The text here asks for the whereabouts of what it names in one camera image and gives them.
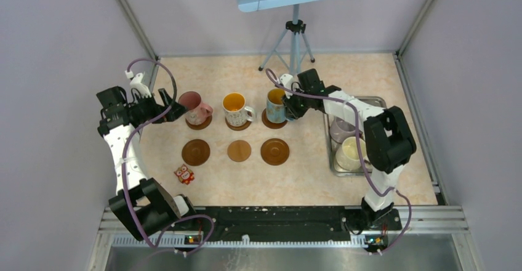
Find light wooden coaster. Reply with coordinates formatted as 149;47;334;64
227;140;252;163

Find blue mug yellow inside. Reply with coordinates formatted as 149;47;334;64
265;88;287;124

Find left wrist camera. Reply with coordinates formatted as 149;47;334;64
124;70;152;98

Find pink mug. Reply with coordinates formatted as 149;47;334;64
179;91;214;126

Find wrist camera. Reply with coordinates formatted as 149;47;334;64
277;73;295;97
124;70;152;98

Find cream mug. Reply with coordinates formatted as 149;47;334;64
335;136;369;171

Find red owl figurine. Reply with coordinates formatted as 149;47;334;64
174;164;195;185

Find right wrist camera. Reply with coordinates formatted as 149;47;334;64
277;73;295;97

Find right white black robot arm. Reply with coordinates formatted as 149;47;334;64
266;68;417;229

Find patterned mug yellow inside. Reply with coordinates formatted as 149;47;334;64
222;92;257;126

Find grey cable duct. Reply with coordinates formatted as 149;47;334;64
112;234;368;248

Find dark wooden coaster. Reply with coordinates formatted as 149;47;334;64
185;114;213;131
262;109;288;129
225;120;252;131
182;139;211;166
260;138;290;166

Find metal tray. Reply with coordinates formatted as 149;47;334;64
323;96;387;177

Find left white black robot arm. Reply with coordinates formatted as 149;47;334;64
96;86;198;241

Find lilac mug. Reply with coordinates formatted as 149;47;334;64
329;116;356;144

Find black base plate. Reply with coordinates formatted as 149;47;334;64
159;205;403;243

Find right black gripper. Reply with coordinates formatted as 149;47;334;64
281;87;311;120

